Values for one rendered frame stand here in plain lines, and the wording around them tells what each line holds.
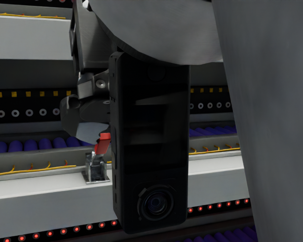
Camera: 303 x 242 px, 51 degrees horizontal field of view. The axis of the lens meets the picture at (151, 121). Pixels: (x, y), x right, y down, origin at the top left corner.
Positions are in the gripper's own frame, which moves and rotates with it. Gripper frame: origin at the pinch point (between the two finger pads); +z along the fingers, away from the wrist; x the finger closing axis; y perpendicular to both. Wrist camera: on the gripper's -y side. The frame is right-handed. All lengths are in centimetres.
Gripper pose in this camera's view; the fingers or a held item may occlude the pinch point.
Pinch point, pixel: (102, 140)
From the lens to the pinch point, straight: 33.9
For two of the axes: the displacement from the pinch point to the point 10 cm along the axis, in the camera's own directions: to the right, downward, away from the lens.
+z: -3.1, 3.3, 8.9
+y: -1.6, -9.4, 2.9
